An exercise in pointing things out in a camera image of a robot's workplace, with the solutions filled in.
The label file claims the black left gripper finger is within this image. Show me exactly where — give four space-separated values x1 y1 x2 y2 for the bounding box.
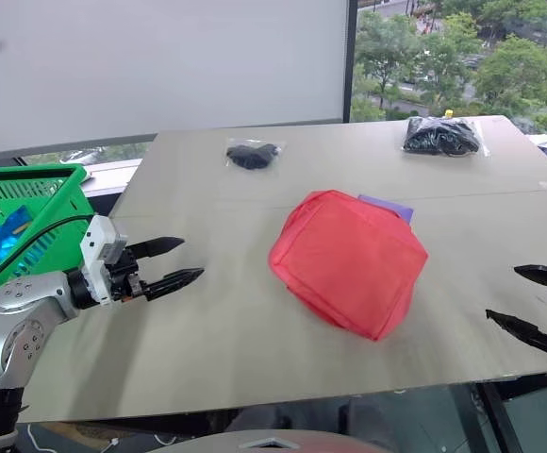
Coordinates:
128 236 186 260
141 267 206 302

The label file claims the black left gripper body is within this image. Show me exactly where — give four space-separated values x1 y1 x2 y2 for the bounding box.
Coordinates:
105 245 150 303

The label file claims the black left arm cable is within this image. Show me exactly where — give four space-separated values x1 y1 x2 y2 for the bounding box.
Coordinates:
0 214 96 309

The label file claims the white roller blind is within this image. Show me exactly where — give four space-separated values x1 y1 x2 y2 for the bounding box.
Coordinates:
0 0 350 157

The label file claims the blue snack packet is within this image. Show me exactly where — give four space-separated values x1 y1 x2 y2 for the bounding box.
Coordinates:
0 210 37 271

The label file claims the green plastic shopping basket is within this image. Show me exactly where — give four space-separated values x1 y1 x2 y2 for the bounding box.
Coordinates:
0 162 97 323

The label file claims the white floor cable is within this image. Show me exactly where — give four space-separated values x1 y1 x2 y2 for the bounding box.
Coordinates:
26 423 122 453

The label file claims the red fabric bag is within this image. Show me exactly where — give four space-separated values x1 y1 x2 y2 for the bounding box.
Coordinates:
267 189 429 342

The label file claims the dark window frame post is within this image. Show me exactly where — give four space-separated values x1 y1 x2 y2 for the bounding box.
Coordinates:
340 0 360 124

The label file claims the small black item in clear bag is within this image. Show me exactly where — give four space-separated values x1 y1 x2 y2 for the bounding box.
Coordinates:
222 137 285 173

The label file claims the black table leg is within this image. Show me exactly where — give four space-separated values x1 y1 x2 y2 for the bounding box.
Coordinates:
478 380 527 453

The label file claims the large black item in clear bag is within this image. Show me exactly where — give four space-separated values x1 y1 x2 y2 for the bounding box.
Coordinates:
400 114 492 159

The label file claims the purple flat item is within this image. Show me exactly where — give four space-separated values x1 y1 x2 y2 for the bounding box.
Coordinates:
356 193 416 226

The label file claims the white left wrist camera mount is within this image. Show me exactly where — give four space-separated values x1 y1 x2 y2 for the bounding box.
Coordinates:
78 214 129 309

